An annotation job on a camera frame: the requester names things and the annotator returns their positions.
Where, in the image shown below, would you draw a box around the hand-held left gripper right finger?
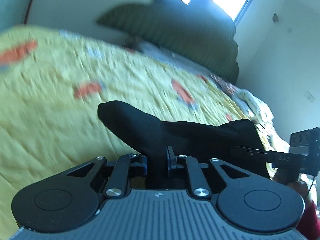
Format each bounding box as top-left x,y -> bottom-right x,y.
166,146 -> 252,198

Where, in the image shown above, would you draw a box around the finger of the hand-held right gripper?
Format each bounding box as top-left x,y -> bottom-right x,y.
229,145 -> 292,163

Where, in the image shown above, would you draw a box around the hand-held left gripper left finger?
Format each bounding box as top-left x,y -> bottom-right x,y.
59,154 -> 148,199

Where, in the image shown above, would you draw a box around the black pants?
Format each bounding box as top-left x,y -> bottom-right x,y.
97,100 -> 272,190

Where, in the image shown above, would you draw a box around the person's right hand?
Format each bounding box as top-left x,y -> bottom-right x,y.
273,174 -> 312,207

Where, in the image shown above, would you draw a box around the white patterned cloth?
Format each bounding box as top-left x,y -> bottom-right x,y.
231,89 -> 277,133

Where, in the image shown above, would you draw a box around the yellow printed blanket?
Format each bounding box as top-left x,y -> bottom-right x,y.
0,26 -> 292,234

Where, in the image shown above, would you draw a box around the dark green striped pillow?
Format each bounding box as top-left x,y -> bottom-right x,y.
96,2 -> 240,84

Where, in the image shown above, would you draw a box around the dark cushioned headboard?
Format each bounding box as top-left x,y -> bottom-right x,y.
149,0 -> 237,45

